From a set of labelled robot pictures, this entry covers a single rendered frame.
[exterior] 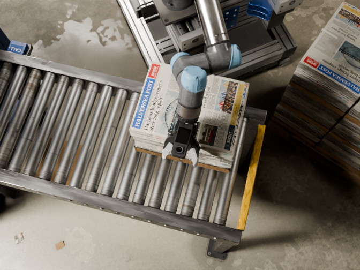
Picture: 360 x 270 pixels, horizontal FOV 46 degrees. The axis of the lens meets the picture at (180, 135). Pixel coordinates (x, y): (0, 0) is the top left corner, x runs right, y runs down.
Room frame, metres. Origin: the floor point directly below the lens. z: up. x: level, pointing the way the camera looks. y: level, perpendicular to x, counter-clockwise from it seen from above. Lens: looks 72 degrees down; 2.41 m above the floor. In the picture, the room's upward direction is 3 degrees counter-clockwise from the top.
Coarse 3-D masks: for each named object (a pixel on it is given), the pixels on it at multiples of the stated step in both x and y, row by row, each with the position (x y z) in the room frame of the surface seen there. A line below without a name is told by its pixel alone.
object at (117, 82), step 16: (16, 64) 0.90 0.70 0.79; (32, 64) 0.89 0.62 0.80; (48, 64) 0.88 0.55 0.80; (64, 64) 0.88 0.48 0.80; (96, 80) 0.80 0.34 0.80; (112, 80) 0.79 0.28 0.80; (128, 80) 0.79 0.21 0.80; (128, 96) 0.75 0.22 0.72; (256, 112) 0.62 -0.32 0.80; (256, 128) 0.59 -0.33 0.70
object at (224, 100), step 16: (208, 80) 0.66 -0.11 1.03; (224, 80) 0.66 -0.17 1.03; (208, 96) 0.60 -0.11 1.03; (224, 96) 0.60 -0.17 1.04; (240, 96) 0.59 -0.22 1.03; (208, 112) 0.54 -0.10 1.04; (224, 112) 0.53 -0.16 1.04; (240, 112) 0.53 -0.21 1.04; (208, 128) 0.48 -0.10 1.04; (224, 128) 0.47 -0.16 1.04; (240, 128) 0.49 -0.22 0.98; (208, 144) 0.42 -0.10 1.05; (224, 144) 0.42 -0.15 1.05; (208, 160) 0.40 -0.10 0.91; (224, 160) 0.38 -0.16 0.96
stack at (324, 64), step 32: (320, 32) 0.98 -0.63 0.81; (352, 32) 0.96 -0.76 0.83; (320, 64) 0.81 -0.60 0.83; (352, 64) 0.81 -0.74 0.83; (288, 96) 0.81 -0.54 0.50; (320, 96) 0.74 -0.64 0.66; (352, 96) 0.67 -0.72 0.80; (352, 128) 0.61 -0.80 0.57; (320, 160) 0.60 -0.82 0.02; (352, 160) 0.54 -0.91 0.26
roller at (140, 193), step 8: (144, 160) 0.44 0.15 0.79; (152, 160) 0.44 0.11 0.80; (144, 168) 0.41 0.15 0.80; (152, 168) 0.41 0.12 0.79; (144, 176) 0.37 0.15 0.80; (144, 184) 0.34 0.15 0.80; (136, 192) 0.31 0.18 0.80; (144, 192) 0.31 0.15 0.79; (136, 200) 0.28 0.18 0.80; (144, 200) 0.28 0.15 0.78
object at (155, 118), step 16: (160, 64) 0.74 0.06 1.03; (160, 80) 0.67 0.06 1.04; (144, 96) 0.61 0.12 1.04; (160, 96) 0.61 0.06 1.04; (176, 96) 0.60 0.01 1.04; (144, 112) 0.55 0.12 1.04; (160, 112) 0.54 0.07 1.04; (176, 112) 0.54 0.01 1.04; (144, 128) 0.49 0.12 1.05; (160, 128) 0.48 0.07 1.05; (144, 144) 0.47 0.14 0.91; (160, 144) 0.45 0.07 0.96
